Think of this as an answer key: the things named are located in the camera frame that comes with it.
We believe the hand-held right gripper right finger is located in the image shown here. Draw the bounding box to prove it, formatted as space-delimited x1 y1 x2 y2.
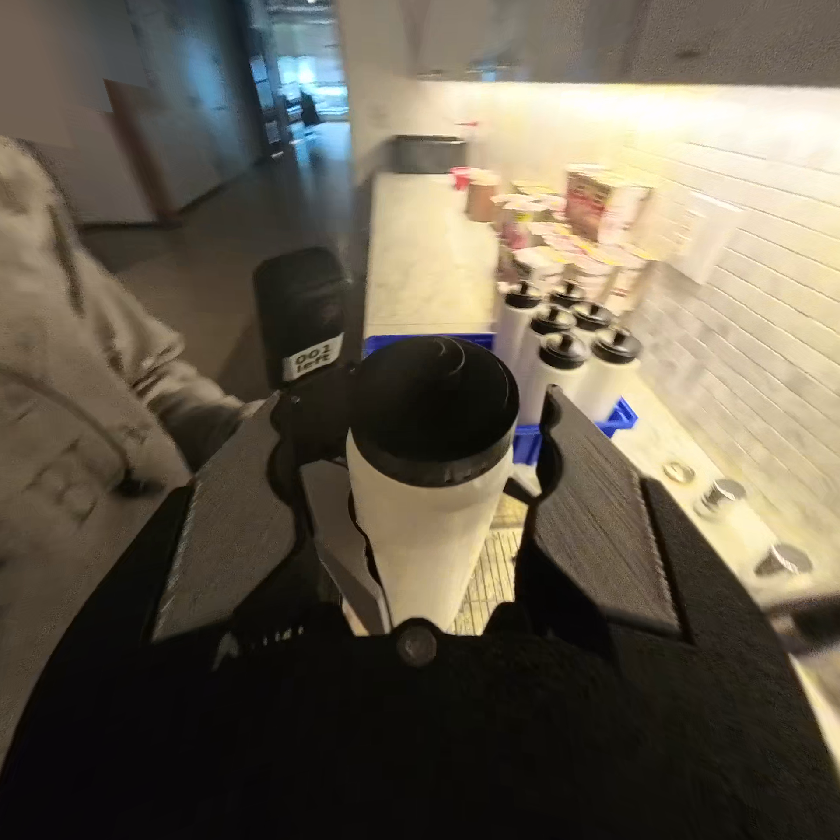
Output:
515 385 686 636

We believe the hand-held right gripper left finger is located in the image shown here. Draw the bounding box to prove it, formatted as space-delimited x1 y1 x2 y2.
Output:
151 392 312 644

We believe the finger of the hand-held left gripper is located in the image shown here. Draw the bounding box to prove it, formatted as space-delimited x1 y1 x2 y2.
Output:
301 459 395 636

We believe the blue plastic bin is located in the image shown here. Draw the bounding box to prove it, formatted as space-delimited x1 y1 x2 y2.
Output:
362 331 637 467

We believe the white plastic squeeze bottle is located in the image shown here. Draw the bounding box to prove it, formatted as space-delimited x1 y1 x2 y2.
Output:
346 427 514 634

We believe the group of white capped bottles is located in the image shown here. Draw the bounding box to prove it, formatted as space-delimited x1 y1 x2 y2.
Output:
495 279 644 427

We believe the black countertop appliance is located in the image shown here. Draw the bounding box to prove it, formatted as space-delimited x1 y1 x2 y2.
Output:
392 134 468 175

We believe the brown canister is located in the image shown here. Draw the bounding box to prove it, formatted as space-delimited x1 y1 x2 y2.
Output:
466 171 500 223

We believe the stainless steel faucet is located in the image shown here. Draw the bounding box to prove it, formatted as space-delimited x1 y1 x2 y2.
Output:
764 591 840 657

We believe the stack of instant noodle cups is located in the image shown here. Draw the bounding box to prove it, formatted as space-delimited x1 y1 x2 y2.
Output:
492 180 651 309

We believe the white paper towel dispenser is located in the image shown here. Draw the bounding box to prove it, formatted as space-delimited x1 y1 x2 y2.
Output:
676 192 746 284

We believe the red white snack bag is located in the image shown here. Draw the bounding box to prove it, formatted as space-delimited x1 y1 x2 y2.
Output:
566 164 654 244

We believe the grey upper cabinet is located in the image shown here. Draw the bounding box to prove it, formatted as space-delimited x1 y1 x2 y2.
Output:
413 0 840 86

